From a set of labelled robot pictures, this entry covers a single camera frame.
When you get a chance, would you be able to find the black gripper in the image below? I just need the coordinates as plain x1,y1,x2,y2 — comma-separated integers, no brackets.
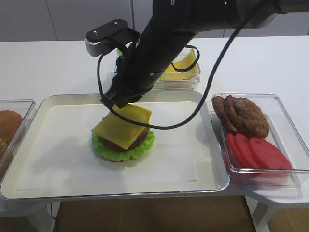
100,42,169,108

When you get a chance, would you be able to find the yellow cheese slice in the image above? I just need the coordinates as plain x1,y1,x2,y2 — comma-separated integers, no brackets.
92,104,152,150

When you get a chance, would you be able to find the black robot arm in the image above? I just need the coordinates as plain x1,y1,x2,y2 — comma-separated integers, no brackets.
101,0,309,108

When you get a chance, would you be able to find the green lettuce leaf in container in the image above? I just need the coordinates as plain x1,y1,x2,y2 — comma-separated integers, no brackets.
116,49,123,56

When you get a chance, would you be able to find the clear lettuce and cheese container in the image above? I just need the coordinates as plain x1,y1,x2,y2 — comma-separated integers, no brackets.
112,44,202,91

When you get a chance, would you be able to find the yellow cheese stack in container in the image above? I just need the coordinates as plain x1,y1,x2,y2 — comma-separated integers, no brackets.
159,48,198,81

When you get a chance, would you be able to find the green lettuce on burger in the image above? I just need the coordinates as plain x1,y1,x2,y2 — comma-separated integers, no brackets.
92,131,155,159

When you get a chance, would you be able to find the brown patty on burger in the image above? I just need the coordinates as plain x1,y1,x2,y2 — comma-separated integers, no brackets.
101,128,149,151

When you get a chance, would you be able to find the middle brown meat patty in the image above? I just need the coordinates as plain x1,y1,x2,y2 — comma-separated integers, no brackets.
211,96,238,135

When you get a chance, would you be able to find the brown meat patty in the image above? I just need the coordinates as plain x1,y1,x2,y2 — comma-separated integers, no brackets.
224,95,270,139
211,96,238,135

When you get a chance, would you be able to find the bottom bun of burger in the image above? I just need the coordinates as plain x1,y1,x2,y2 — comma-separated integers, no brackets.
99,156,135,162

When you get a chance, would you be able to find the rear red tomato slice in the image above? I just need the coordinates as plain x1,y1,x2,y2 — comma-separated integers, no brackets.
226,133,243,168

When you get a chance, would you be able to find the front brown meat patty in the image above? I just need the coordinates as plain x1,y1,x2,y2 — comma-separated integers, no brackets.
224,95,270,139

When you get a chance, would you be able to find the clear bun container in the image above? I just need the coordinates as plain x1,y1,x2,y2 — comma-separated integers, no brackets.
0,99,36,178

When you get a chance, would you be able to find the smooth brown bun top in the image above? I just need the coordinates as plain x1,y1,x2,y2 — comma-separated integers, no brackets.
0,110,23,144

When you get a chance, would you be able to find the middle red tomato slice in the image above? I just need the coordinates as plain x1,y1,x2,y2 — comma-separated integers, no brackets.
235,133,258,168

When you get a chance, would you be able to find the clear patty and tomato container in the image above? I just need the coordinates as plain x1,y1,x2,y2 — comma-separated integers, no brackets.
211,93,309,188

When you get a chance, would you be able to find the front red tomato slice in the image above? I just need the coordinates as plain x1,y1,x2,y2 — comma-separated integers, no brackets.
249,137,292,170

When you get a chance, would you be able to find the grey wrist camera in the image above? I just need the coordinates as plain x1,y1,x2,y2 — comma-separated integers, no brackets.
85,19,140,57

